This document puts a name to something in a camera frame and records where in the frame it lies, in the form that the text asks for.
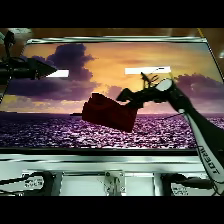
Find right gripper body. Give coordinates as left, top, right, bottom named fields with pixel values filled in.
left=127, top=86, right=167, bottom=110

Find silver frame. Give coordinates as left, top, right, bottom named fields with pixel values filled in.
left=0, top=146, right=224, bottom=197

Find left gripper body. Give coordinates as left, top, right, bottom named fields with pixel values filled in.
left=18, top=56, right=45, bottom=81

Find dark red T-shirt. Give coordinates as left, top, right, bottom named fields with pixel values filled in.
left=81, top=92, right=139, bottom=134

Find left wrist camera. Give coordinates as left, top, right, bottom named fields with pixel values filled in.
left=2, top=30, right=17, bottom=59

